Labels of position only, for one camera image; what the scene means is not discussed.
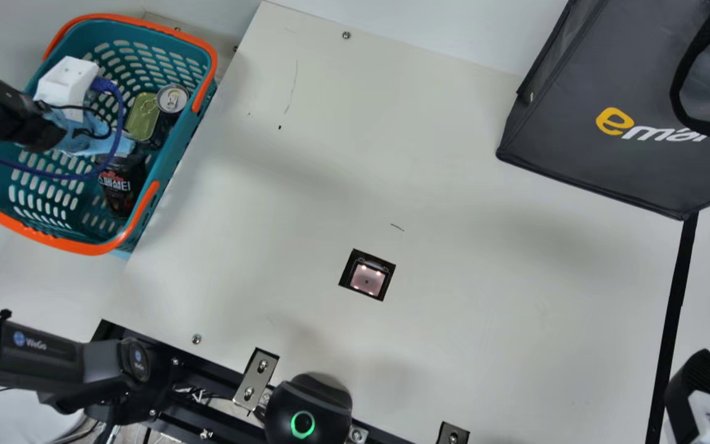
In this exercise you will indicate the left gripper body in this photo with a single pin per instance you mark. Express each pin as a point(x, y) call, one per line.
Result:
point(87, 140)

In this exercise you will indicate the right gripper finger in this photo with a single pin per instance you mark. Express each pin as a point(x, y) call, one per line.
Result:
point(703, 382)

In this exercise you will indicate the dark coffee bottle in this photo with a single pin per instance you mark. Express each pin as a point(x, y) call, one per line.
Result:
point(122, 185)

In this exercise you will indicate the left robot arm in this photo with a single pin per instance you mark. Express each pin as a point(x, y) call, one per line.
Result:
point(4, 117)

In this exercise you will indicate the teal shopping basket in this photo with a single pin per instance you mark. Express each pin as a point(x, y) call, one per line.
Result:
point(53, 203)

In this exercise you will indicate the rectangular tin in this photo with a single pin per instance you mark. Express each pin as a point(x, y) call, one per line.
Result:
point(141, 116)

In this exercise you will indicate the black strip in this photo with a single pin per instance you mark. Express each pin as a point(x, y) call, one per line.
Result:
point(669, 333)

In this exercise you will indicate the can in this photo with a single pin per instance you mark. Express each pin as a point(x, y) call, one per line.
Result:
point(172, 98)

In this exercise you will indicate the small square scanner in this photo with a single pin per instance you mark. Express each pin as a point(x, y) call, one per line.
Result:
point(367, 275)

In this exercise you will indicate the black device with green light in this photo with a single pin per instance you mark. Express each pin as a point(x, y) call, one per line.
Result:
point(306, 407)

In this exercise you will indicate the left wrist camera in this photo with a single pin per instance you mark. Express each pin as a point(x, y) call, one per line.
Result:
point(65, 80)

